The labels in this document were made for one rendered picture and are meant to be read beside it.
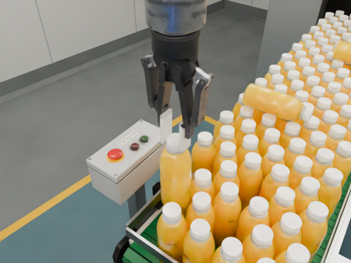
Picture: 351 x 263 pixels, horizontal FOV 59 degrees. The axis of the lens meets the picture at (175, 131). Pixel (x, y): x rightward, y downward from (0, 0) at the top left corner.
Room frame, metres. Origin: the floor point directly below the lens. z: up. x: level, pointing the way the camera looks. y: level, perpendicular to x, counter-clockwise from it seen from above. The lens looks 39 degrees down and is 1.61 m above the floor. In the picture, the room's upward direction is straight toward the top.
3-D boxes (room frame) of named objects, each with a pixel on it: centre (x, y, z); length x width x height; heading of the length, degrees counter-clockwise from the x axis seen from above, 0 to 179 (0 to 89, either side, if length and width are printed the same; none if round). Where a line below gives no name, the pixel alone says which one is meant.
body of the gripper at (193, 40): (0.46, 0.00, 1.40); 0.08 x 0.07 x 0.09; 54
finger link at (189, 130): (0.44, -0.03, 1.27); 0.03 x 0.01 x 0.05; 54
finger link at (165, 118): (0.47, 0.02, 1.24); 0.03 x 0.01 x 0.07; 144
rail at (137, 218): (1.07, -0.35, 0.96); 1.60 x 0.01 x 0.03; 144
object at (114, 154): (0.53, 0.14, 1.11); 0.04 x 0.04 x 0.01
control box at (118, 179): (0.57, 0.11, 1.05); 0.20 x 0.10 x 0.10; 144
